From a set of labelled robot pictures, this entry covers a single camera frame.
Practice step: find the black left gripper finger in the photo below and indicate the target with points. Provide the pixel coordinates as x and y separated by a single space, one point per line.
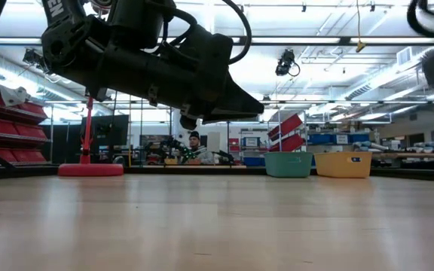
189 122
236 105

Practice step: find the teal plastic bin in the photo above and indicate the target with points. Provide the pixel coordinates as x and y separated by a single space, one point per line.
288 165

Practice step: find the yellow plastic bin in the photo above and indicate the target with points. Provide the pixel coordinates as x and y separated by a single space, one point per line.
343 167

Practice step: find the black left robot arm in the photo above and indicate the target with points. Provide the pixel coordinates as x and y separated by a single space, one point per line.
62 41

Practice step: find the black background robot arm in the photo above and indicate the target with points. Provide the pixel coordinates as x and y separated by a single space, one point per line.
164 148

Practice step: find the person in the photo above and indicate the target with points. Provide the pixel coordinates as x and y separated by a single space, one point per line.
198 152

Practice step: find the blue bin with label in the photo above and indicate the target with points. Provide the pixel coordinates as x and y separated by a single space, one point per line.
251 142

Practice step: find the tilted red storage bin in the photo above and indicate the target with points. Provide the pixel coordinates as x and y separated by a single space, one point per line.
288 143
286 125

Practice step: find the large black monitor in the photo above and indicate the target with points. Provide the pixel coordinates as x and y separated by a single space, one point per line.
106 131

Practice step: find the white LED light bar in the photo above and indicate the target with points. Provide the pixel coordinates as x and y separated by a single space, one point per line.
17 40
394 40
296 40

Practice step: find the blue plastic storage bin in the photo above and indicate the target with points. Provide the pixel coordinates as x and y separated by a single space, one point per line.
359 138
320 139

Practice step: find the red desk lamp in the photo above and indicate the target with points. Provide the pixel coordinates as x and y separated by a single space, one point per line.
89 170

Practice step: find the metal rack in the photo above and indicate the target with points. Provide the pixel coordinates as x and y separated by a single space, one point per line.
50 128

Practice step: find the yellow hanging connector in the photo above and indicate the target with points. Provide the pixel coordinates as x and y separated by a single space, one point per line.
360 47

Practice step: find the white plastic device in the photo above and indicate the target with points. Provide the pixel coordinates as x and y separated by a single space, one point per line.
13 96

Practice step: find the wooden workbench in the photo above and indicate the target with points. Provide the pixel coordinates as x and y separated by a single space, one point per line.
413 155

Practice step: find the black aluminium rig frame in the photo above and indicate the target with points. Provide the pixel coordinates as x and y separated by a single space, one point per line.
202 170

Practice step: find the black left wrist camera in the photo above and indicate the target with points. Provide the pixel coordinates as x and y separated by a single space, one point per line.
138 22

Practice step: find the black hanging camera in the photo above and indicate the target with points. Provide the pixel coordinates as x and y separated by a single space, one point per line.
285 62

